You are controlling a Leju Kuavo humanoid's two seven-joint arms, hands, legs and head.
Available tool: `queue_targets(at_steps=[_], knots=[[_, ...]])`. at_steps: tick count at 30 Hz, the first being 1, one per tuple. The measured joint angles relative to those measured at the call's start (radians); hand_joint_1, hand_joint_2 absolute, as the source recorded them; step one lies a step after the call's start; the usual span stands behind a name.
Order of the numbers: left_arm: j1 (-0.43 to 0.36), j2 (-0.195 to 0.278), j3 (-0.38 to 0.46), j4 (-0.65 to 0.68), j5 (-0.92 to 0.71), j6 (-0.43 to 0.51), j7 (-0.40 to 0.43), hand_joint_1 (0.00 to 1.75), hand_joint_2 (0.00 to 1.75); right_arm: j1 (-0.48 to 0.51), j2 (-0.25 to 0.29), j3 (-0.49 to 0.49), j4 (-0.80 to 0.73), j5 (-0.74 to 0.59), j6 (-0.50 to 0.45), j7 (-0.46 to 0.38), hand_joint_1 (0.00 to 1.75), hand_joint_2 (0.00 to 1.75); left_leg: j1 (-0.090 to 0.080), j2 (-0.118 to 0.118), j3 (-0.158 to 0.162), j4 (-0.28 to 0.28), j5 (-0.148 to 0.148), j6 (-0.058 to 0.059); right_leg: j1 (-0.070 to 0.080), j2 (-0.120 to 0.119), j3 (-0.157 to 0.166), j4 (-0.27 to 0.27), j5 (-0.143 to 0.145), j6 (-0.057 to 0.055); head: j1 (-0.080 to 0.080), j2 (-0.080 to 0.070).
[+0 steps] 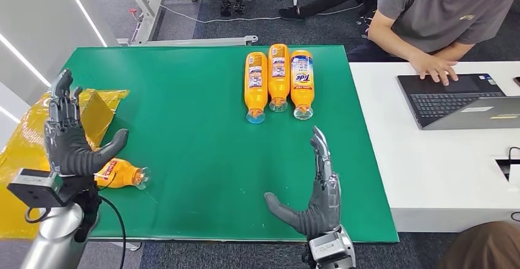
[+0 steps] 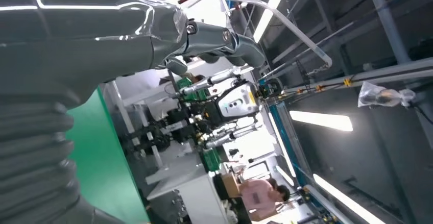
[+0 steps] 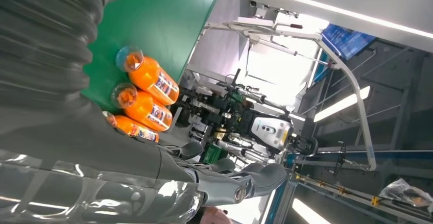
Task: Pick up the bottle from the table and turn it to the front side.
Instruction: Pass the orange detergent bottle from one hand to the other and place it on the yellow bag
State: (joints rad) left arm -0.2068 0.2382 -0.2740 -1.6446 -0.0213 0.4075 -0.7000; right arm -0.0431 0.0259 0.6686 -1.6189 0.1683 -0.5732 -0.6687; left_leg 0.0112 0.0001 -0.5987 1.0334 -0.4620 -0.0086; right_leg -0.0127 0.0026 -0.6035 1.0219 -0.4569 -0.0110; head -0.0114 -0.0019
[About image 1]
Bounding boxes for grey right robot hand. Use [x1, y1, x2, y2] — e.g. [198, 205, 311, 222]
[264, 126, 342, 240]

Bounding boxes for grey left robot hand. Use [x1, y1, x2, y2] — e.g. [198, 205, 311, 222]
[43, 69, 130, 177]

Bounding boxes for person's right hand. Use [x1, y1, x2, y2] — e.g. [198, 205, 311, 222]
[408, 51, 460, 86]

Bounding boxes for orange detergent bottle clear cap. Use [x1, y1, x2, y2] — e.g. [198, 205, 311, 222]
[268, 43, 291, 113]
[289, 50, 316, 121]
[94, 158, 152, 191]

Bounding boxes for orange detergent bottle bluish cap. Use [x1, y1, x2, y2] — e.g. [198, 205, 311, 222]
[244, 51, 269, 124]

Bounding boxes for dark grey laptop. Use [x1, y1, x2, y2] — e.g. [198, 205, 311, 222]
[396, 73, 520, 132]

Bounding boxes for yellow film wrapped cardboard box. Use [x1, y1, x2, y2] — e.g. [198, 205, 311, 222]
[78, 90, 115, 150]

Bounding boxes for person at laptop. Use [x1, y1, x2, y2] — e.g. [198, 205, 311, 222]
[347, 0, 520, 86]

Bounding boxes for white desk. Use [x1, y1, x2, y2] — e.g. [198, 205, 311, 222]
[349, 61, 520, 234]

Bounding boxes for green table mat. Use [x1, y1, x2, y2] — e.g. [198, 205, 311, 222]
[63, 44, 400, 244]

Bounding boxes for person with brown hair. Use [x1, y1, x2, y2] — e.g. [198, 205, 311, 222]
[438, 221, 520, 269]

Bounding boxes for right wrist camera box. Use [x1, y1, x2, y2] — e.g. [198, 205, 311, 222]
[307, 228, 347, 268]

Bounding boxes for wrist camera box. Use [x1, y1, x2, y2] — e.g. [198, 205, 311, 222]
[7, 169, 64, 209]
[307, 228, 347, 268]

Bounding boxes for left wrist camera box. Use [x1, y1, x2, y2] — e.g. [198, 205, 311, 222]
[7, 169, 64, 209]

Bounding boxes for black camera cable loop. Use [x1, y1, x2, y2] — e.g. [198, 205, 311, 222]
[24, 206, 52, 224]

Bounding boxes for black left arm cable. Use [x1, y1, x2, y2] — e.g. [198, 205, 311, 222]
[96, 172, 128, 269]

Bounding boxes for white metal stand frame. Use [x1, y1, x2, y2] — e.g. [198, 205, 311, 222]
[113, 0, 259, 47]

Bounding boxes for white floor cable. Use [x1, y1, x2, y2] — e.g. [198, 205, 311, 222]
[157, 2, 282, 24]

